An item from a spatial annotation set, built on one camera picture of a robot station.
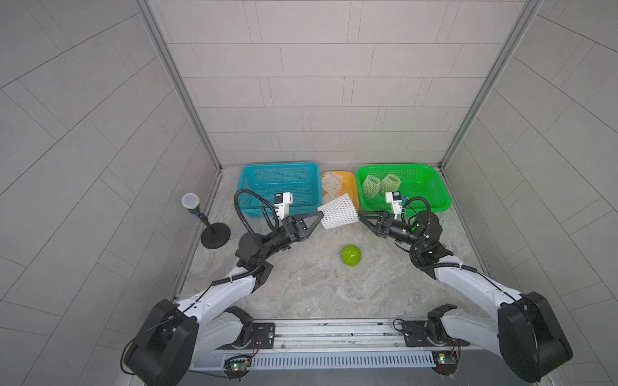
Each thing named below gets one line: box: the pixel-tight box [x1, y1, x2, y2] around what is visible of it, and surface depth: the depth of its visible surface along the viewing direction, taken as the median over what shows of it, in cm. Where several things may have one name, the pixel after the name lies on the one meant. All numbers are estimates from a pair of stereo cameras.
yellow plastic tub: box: [329, 170, 359, 213], surface depth 108 cm
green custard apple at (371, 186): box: [362, 174, 381, 199], surface depth 103 cm
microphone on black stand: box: [181, 193, 231, 250], surface depth 91 cm
